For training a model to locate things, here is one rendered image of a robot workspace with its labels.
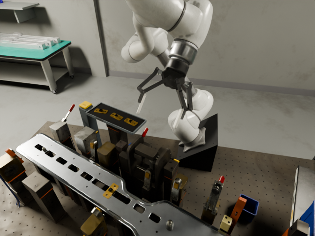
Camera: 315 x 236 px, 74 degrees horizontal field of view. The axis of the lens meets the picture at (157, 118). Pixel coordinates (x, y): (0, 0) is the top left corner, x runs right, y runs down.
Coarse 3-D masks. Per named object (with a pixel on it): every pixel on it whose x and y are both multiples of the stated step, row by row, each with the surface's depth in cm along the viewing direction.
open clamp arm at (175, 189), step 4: (176, 180) 97; (180, 180) 98; (176, 184) 97; (180, 184) 98; (172, 188) 101; (176, 188) 98; (172, 192) 102; (176, 192) 100; (172, 196) 103; (176, 196) 101; (176, 200) 102
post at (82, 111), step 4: (80, 108) 138; (88, 108) 138; (80, 112) 140; (84, 112) 137; (84, 116) 140; (88, 116) 139; (84, 120) 143; (88, 120) 141; (92, 120) 144; (96, 120) 148; (84, 124) 146; (88, 124) 143; (92, 124) 146; (96, 124) 149; (92, 128) 147; (96, 128) 150; (100, 140) 159; (100, 144) 161
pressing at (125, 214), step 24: (24, 144) 131; (48, 144) 131; (48, 168) 116; (96, 168) 116; (96, 192) 105; (120, 192) 105; (120, 216) 95; (144, 216) 95; (168, 216) 95; (192, 216) 95
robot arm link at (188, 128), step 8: (176, 112) 143; (192, 112) 144; (168, 120) 145; (184, 120) 140; (192, 120) 143; (184, 128) 141; (192, 128) 143; (176, 136) 150; (184, 136) 144; (192, 136) 144
